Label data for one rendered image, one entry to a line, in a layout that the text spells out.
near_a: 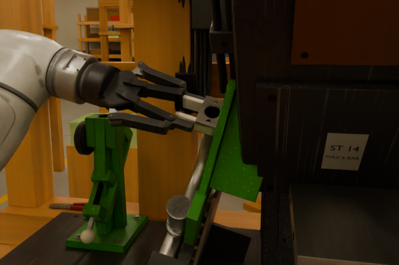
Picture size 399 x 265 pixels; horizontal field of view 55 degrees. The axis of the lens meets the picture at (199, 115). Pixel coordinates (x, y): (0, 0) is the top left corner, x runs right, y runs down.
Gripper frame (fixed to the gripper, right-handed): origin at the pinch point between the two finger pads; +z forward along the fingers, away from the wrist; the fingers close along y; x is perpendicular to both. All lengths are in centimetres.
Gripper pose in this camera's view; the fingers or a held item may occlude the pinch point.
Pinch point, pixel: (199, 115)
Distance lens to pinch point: 63.9
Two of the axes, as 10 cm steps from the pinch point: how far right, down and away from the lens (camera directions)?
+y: 3.3, -7.9, 5.3
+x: -0.4, 5.5, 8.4
